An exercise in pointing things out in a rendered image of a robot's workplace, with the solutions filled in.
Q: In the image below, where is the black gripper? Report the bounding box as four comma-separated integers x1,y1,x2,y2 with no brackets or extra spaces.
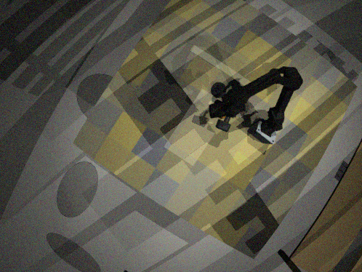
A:
216,113,236,132

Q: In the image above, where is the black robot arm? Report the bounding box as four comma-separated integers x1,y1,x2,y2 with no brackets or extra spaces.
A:
209,66,303,137

